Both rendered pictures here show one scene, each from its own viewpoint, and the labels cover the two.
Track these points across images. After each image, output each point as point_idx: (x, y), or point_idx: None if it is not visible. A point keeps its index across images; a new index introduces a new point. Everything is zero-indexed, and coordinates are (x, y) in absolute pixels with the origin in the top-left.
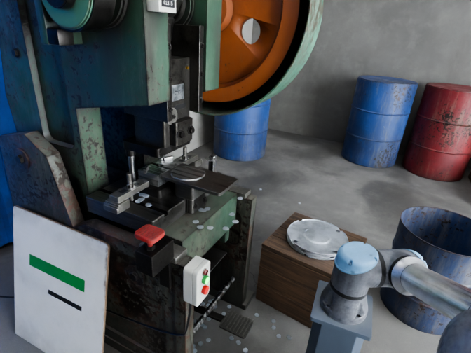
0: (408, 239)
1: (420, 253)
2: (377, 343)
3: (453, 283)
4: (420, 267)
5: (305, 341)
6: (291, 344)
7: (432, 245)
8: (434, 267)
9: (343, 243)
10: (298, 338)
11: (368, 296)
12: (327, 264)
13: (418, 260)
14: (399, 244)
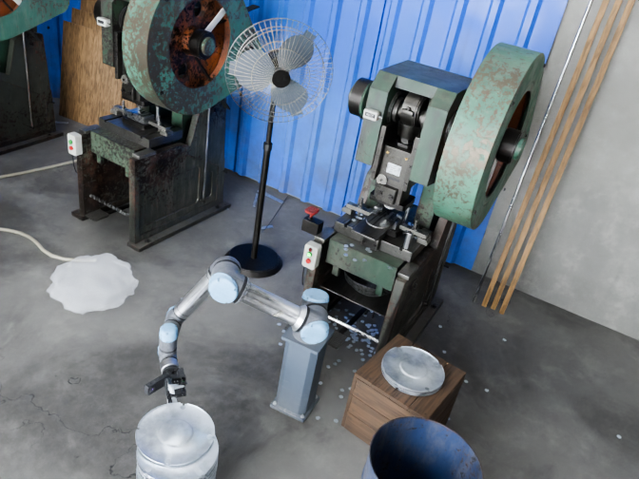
0: (407, 424)
1: (390, 431)
2: (337, 463)
3: (269, 293)
4: (293, 304)
5: (338, 407)
6: (334, 396)
7: (386, 422)
8: (376, 446)
9: (404, 385)
10: (339, 403)
11: (318, 350)
12: (375, 369)
13: (303, 312)
14: (416, 437)
